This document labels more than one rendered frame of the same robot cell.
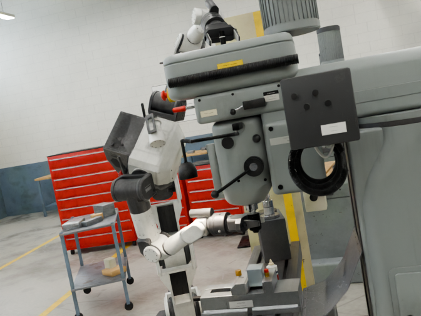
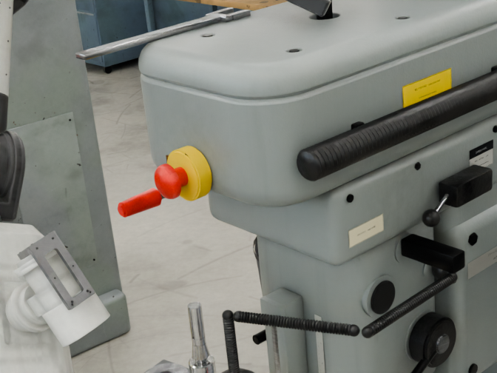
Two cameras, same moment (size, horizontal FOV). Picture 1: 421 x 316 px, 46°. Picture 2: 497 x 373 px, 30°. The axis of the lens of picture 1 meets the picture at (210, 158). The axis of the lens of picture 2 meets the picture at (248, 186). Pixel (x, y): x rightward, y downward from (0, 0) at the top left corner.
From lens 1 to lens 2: 1.58 m
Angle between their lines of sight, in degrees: 53
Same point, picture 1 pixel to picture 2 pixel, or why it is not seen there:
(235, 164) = (390, 346)
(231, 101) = (412, 187)
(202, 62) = (373, 83)
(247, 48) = (460, 36)
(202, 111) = (353, 228)
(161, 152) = (52, 345)
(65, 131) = not seen: outside the picture
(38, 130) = not seen: outside the picture
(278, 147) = (478, 277)
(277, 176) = (469, 347)
